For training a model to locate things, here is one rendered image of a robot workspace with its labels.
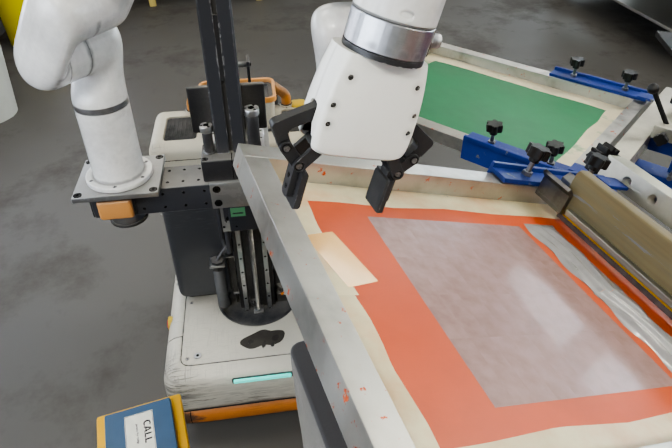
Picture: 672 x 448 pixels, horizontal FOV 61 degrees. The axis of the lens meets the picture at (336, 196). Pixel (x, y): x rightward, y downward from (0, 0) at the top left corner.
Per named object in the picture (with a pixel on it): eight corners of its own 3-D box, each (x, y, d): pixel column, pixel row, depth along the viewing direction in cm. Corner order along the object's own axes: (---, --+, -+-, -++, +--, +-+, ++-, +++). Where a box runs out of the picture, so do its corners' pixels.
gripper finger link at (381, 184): (410, 144, 59) (389, 199, 62) (383, 141, 58) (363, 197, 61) (424, 159, 57) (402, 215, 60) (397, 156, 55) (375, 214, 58)
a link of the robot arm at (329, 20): (310, 78, 112) (308, -5, 103) (377, 76, 113) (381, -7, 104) (314, 100, 105) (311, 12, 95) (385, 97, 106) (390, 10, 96)
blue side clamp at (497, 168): (491, 206, 105) (507, 174, 102) (476, 191, 109) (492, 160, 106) (602, 215, 119) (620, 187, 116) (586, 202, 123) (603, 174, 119)
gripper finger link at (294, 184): (306, 133, 54) (290, 193, 57) (274, 129, 53) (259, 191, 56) (317, 149, 52) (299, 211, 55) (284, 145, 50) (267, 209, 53)
